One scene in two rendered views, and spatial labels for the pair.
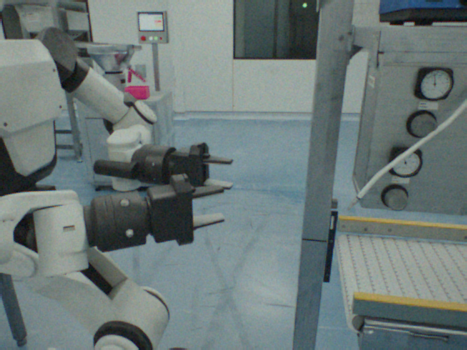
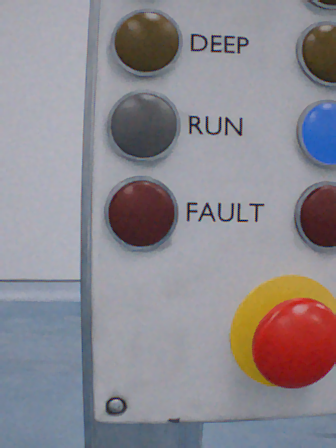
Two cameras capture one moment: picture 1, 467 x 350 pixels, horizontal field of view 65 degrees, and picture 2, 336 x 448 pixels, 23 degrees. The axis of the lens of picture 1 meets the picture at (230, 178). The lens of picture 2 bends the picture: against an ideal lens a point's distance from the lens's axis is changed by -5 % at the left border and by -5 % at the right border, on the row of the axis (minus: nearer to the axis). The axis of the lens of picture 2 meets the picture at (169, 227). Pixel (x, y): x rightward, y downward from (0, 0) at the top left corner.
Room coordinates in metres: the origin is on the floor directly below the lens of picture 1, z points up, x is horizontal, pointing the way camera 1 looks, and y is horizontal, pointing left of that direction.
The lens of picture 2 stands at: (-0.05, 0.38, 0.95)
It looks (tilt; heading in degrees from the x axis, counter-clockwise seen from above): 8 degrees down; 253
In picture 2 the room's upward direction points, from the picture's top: 1 degrees clockwise
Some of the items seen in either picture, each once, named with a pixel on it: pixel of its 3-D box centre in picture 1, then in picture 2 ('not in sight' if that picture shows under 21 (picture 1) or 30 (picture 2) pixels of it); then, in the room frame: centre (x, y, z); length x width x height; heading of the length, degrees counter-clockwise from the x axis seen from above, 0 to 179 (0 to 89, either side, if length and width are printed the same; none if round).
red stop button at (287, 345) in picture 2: not in sight; (290, 336); (-0.20, 0.07, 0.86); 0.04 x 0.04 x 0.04; 80
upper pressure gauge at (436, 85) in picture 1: (434, 83); not in sight; (0.43, -0.23, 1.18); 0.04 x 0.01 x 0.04; 80
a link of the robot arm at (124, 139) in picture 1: (126, 151); not in sight; (0.83, 0.25, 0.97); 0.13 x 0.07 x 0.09; 4
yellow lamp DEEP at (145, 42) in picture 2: not in sight; (146, 41); (-0.14, 0.06, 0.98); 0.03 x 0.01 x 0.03; 170
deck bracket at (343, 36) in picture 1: (343, 37); not in sight; (0.74, -0.21, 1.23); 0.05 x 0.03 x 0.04; 170
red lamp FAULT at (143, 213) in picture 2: not in sight; (141, 213); (-0.14, 0.06, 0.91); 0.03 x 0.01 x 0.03; 170
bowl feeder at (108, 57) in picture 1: (121, 69); not in sight; (3.06, 0.88, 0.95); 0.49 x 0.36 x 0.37; 87
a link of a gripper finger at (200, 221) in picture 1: (206, 222); not in sight; (0.56, 0.04, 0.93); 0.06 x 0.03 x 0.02; 112
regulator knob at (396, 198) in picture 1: (396, 195); not in sight; (0.43, -0.21, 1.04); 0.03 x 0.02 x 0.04; 80
